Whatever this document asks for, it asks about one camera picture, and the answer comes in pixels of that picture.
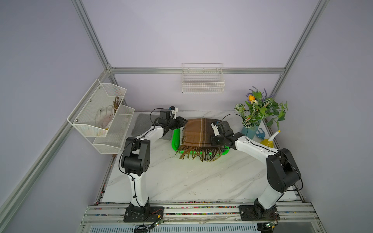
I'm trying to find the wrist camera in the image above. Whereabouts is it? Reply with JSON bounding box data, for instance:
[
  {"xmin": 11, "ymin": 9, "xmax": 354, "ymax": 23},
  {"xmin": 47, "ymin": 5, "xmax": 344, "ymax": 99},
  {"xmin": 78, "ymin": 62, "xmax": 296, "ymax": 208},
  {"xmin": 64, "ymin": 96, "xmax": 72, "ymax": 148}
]
[
  {"xmin": 169, "ymin": 106, "xmax": 178, "ymax": 119},
  {"xmin": 211, "ymin": 122, "xmax": 220, "ymax": 136}
]

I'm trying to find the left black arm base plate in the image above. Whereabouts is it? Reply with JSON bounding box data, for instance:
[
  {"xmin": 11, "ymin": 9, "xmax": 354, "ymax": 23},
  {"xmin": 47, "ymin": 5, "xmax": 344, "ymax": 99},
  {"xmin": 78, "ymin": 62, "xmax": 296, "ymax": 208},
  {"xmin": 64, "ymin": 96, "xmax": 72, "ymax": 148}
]
[{"xmin": 123, "ymin": 203, "xmax": 164, "ymax": 223}]

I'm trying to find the brown plaid fringed scarf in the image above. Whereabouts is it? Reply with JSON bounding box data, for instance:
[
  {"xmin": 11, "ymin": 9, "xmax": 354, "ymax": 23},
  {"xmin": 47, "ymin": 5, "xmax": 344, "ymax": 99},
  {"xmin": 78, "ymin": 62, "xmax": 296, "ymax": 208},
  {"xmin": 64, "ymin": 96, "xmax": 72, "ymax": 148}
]
[{"xmin": 177, "ymin": 118, "xmax": 226, "ymax": 162}]

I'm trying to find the artificial plant in blue vase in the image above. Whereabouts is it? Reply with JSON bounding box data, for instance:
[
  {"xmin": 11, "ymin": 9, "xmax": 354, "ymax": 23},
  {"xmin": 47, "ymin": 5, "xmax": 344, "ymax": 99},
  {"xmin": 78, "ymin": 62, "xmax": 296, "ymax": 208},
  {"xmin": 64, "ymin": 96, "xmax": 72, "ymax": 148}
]
[{"xmin": 234, "ymin": 86, "xmax": 288, "ymax": 139}]

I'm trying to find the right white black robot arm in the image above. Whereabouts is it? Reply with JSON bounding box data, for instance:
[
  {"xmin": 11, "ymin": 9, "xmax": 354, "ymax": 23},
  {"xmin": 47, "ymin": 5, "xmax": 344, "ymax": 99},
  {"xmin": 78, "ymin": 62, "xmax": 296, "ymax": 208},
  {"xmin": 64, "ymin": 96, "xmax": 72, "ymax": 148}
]
[{"xmin": 211, "ymin": 121, "xmax": 302, "ymax": 211}]

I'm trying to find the grey folded scarf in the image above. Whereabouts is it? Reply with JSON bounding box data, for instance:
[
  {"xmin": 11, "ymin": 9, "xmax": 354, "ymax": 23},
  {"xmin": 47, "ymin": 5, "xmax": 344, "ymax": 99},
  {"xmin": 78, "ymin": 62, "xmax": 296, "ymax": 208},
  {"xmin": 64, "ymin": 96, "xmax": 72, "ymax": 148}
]
[{"xmin": 131, "ymin": 113, "xmax": 157, "ymax": 137}]

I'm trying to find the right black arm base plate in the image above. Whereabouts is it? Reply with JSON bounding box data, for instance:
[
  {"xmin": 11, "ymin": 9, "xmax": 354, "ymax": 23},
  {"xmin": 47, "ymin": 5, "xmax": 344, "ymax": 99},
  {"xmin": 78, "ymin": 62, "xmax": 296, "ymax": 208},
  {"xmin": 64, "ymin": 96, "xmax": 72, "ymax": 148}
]
[{"xmin": 239, "ymin": 203, "xmax": 280, "ymax": 221}]

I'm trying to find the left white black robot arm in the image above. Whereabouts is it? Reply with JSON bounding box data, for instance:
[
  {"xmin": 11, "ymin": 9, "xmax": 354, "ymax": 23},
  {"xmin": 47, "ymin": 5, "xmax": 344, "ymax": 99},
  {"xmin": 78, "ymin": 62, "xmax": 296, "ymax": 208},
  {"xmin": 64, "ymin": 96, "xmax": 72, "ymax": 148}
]
[{"xmin": 119, "ymin": 106, "xmax": 187, "ymax": 208}]

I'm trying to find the green plastic basket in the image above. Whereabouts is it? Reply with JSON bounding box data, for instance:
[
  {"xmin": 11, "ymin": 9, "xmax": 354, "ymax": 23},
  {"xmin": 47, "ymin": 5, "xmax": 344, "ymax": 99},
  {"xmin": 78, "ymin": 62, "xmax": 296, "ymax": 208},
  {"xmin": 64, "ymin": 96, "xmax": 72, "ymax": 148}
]
[{"xmin": 172, "ymin": 128, "xmax": 230, "ymax": 155}]

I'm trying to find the clear plastic item in shelf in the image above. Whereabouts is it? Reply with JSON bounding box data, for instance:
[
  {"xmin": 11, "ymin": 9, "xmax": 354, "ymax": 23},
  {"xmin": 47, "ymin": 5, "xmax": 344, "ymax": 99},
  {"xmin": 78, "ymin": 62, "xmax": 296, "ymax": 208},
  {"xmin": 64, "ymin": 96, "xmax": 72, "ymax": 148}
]
[{"xmin": 95, "ymin": 105, "xmax": 115, "ymax": 130}]

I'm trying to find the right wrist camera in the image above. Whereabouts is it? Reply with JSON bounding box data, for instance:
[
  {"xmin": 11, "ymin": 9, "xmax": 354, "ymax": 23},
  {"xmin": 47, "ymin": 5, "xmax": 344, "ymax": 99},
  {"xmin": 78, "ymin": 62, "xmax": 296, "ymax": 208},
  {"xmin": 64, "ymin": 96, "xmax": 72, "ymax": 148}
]
[{"xmin": 211, "ymin": 122, "xmax": 220, "ymax": 136}]

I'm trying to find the yellow spray bottle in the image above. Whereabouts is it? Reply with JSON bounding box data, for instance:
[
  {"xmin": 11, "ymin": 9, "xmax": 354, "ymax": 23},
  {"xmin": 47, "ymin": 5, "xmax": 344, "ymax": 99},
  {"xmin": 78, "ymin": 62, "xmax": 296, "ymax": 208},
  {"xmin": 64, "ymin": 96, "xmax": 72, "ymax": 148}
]
[{"xmin": 261, "ymin": 130, "xmax": 281, "ymax": 148}]

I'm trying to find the small blue garden fork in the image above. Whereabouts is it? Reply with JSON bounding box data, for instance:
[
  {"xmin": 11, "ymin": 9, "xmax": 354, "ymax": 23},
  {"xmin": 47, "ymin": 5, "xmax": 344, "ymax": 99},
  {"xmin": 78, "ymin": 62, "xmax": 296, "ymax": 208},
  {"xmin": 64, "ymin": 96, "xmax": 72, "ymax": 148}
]
[{"xmin": 255, "ymin": 128, "xmax": 266, "ymax": 140}]

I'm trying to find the white mesh upper shelf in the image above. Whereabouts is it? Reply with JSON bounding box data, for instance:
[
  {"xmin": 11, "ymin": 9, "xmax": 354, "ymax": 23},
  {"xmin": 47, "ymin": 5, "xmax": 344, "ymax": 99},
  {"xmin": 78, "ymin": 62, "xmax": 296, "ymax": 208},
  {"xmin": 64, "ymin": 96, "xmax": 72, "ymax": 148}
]
[{"xmin": 67, "ymin": 80, "xmax": 126, "ymax": 138}]

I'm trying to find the white wire wall basket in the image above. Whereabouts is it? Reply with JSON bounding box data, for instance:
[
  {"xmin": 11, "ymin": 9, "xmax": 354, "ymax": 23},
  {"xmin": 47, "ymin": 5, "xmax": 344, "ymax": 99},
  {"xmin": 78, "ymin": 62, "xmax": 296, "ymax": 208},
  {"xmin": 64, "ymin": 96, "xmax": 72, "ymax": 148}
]
[{"xmin": 182, "ymin": 63, "xmax": 225, "ymax": 94}]

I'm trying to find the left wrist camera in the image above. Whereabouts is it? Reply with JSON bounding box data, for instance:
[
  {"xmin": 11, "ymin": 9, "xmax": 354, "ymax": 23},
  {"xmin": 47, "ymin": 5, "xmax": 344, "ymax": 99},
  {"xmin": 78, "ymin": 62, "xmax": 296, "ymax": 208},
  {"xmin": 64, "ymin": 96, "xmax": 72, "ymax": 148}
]
[{"xmin": 169, "ymin": 106, "xmax": 178, "ymax": 119}]

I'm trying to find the white mesh shelf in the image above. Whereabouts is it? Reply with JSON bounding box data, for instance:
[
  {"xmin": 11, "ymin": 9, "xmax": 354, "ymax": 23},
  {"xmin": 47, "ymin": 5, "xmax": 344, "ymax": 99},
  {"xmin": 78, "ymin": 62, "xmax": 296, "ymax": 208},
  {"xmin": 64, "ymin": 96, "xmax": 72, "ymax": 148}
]
[
  {"xmin": 67, "ymin": 80, "xmax": 126, "ymax": 138},
  {"xmin": 92, "ymin": 104, "xmax": 135, "ymax": 154}
]

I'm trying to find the white mesh lower shelf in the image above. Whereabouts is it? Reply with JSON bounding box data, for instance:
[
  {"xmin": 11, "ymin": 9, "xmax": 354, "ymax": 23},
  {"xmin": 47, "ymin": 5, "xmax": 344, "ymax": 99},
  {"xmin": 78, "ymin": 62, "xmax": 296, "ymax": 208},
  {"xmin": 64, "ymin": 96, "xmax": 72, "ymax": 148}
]
[{"xmin": 92, "ymin": 104, "xmax": 135, "ymax": 154}]

